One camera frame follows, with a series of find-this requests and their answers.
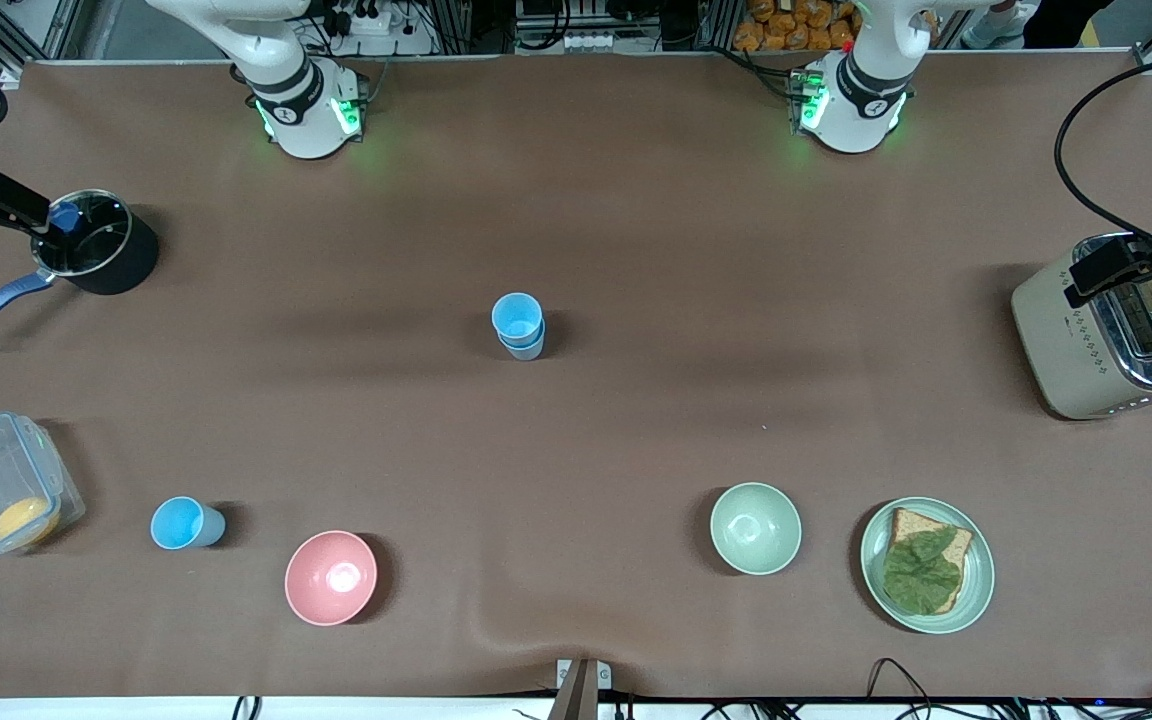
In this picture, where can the blue plastic cup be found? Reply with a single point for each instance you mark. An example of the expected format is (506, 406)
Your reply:
(524, 352)
(517, 318)
(181, 522)

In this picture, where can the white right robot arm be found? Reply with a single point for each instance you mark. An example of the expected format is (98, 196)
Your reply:
(301, 100)

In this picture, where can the small dark blue object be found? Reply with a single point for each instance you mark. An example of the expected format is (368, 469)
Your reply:
(66, 220)

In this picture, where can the beige and chrome toaster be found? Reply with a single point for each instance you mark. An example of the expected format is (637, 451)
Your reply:
(1056, 350)

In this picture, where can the white sneaker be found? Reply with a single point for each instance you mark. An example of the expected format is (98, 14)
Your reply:
(1001, 22)

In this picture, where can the orange fruit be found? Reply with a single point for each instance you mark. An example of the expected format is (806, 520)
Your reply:
(24, 520)

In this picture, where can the brown bread slice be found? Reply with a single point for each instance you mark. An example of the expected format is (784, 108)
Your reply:
(911, 525)

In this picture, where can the pale green plate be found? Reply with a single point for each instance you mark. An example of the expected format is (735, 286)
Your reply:
(981, 570)

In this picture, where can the green lettuce leaf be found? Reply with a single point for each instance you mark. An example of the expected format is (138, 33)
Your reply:
(921, 575)

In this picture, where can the white power strip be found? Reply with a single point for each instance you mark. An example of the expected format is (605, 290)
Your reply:
(576, 42)
(376, 25)

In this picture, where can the bag of orange snacks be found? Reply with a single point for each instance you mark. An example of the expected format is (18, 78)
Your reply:
(786, 25)

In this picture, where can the pale green bowl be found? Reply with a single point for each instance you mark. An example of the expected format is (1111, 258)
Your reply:
(756, 528)

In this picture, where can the pink bowl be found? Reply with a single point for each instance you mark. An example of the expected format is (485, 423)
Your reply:
(331, 578)

